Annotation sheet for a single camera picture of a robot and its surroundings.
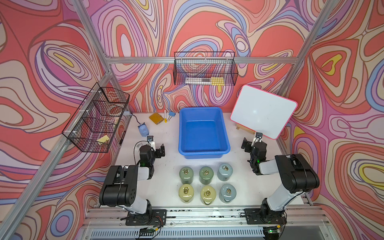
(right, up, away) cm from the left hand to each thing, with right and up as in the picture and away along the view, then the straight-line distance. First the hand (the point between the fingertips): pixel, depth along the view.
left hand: (156, 144), depth 94 cm
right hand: (+62, +1, +2) cm, 62 cm away
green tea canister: (+19, -15, -14) cm, 28 cm away
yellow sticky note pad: (-5, +18, +22) cm, 29 cm away
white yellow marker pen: (+1, +20, +22) cm, 30 cm away
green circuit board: (+2, -39, -23) cm, 45 cm away
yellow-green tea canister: (+31, -22, -21) cm, 43 cm away
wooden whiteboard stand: (+57, +12, +13) cm, 59 cm away
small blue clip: (+6, +22, +26) cm, 34 cm away
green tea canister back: (+30, -14, -15) cm, 37 cm away
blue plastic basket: (+30, +6, +15) cm, 34 cm away
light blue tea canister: (+41, -13, -13) cm, 45 cm away
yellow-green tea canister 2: (+20, -22, -20) cm, 36 cm away
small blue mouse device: (-11, +9, +8) cm, 16 cm away
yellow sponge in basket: (-21, +5, -22) cm, 30 cm away
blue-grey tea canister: (+41, -22, -20) cm, 50 cm away
